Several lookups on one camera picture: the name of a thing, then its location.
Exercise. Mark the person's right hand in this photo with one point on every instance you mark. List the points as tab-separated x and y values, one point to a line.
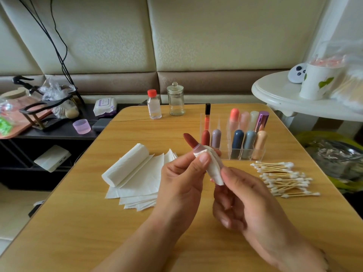
261	221

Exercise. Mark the person's left hand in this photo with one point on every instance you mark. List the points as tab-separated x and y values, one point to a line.
181	192

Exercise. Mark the white tissue sheet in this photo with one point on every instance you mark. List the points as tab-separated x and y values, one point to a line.
214	167

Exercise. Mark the stack of white tissues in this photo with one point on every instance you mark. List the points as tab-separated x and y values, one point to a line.
139	181

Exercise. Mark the pile of cotton swabs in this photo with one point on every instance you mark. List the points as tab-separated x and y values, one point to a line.
286	179

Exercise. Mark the red lipstick dusty pink tube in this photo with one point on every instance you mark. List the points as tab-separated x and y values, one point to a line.
190	140

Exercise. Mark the red lipstick mauve tube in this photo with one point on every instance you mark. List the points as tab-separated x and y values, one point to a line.
216	138

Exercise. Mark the clear acrylic lipstick organizer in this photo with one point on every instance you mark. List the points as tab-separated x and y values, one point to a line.
247	138

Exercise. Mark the person's left forearm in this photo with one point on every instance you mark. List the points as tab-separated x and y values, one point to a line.
136	255

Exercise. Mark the clear bottle red cap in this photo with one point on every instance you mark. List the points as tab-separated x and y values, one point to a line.
154	107

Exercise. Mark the glass jar with lid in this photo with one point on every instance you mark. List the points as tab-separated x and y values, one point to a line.
176	102

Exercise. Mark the yellow-green bin with bag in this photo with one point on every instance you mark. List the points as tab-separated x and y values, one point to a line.
334	161

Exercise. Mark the wet wipes pack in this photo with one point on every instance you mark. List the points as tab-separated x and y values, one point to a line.
105	107

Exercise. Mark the small purple plastic cup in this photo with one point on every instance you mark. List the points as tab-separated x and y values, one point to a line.
81	127

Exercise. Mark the white round side table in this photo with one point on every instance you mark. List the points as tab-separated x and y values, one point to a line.
278	93

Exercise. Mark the white power bank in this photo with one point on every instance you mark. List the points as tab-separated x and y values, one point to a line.
52	159

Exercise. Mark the black low shelf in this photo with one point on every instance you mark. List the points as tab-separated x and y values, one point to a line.
56	136

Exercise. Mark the white mug green leaf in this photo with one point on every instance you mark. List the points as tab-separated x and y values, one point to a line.
317	82

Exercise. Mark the white panda figure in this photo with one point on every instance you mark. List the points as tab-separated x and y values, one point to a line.
296	73

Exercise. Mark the crumpled clear plastic bag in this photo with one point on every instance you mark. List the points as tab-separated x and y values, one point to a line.
56	87

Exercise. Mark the beige padded backrest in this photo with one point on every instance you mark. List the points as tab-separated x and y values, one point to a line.
238	31

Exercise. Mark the pink tray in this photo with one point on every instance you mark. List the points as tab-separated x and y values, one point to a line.
22	119

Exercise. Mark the green plastic wrapper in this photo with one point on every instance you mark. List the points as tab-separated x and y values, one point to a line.
4	126

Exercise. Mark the black clip tool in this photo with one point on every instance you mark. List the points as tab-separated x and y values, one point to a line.
24	81

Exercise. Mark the jar with wooden lid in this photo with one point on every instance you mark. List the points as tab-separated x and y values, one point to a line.
12	94

